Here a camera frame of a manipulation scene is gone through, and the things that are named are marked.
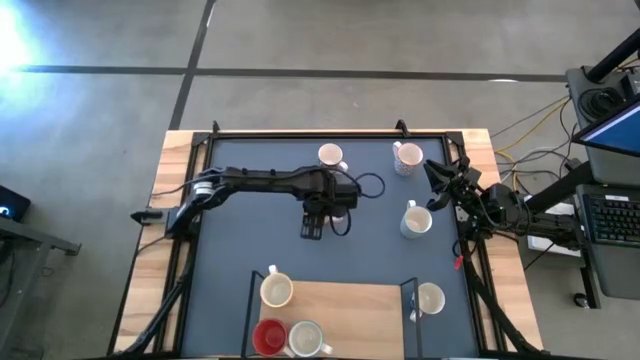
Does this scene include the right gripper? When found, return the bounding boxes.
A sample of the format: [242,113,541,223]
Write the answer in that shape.
[423,157,474,211]

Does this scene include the green white patterned mug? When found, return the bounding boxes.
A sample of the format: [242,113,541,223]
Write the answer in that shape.
[399,199,434,240]

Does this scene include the grey white patterned mug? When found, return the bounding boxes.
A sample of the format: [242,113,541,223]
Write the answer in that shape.
[392,140,425,178]

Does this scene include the blue floral white mug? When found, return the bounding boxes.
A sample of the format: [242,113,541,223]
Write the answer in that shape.
[317,142,350,172]

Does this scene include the cream mug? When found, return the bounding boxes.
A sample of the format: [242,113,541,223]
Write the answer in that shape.
[259,264,295,309]

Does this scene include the blue grey table mat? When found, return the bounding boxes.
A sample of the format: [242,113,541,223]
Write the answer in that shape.
[180,137,481,359]

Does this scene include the wooden riser shelf black legs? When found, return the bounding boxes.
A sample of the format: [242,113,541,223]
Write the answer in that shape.
[241,269,424,360]

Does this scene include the pale grey mug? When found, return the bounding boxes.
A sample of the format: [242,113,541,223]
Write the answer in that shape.
[287,319,334,359]

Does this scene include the black cart pole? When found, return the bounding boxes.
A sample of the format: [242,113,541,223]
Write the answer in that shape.
[585,29,640,84]
[522,159,596,214]

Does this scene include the red mug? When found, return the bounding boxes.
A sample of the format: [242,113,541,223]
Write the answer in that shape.
[251,318,290,358]

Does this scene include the black keyboard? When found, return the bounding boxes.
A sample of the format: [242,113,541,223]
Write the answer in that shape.
[582,192,640,249]

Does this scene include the grey computer cart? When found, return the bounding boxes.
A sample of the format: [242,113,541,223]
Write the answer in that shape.
[564,62,640,310]

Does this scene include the computer monitor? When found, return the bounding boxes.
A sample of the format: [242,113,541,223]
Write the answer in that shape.
[572,94,640,159]

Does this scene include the grey metal stand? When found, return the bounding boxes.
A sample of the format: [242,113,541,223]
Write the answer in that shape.
[0,215,82,351]

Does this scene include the black device blue light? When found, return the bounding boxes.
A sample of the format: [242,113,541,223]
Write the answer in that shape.
[0,184,32,224]

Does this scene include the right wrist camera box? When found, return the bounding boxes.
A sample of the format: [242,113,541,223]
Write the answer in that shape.
[459,167,484,187]

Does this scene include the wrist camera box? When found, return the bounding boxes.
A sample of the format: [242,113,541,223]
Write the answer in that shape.
[332,182,360,211]
[459,167,484,187]

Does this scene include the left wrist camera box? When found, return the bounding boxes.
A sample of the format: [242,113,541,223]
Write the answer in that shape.
[332,182,360,211]

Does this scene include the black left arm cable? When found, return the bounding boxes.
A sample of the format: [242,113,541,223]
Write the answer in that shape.
[327,169,386,237]

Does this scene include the black metal table frame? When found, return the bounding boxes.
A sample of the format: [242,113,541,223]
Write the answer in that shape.
[107,119,546,360]

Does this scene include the yellow floor cable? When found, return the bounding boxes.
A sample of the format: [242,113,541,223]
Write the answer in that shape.
[492,97,571,194]

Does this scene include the grey floor cable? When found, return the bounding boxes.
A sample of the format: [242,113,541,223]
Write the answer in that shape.
[489,94,571,140]

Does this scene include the metal side bracket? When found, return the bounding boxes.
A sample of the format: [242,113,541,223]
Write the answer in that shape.
[130,209,169,225]

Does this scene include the black cable coil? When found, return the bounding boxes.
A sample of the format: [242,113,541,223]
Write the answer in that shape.
[578,85,626,121]

